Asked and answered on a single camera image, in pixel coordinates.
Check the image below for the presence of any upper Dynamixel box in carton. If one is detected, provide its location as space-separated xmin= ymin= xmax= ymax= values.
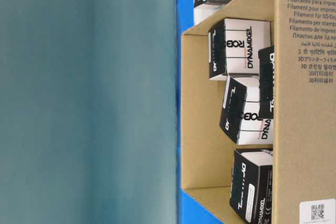
xmin=208 ymin=18 xmax=271 ymax=81

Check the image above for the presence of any lower black Dynamixel box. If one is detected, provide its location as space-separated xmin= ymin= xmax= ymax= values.
xmin=229 ymin=148 xmax=273 ymax=224

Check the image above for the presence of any black Dynamixel box behind wall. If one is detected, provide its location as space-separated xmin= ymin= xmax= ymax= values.
xmin=258 ymin=46 xmax=275 ymax=119

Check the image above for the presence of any brown cardboard box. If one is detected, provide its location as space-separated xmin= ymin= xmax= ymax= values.
xmin=181 ymin=0 xmax=335 ymax=223

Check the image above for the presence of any white box under black box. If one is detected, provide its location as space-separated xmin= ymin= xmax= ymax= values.
xmin=194 ymin=4 xmax=226 ymax=25

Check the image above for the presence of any dynamixel box in carton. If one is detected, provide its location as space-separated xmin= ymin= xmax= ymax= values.
xmin=208 ymin=18 xmax=271 ymax=81
xmin=219 ymin=75 xmax=274 ymax=145

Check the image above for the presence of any white QR code label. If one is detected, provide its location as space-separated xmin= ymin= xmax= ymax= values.
xmin=299 ymin=198 xmax=335 ymax=224

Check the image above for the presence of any middle Dynamixel box in carton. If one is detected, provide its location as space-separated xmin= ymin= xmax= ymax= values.
xmin=219 ymin=75 xmax=274 ymax=145

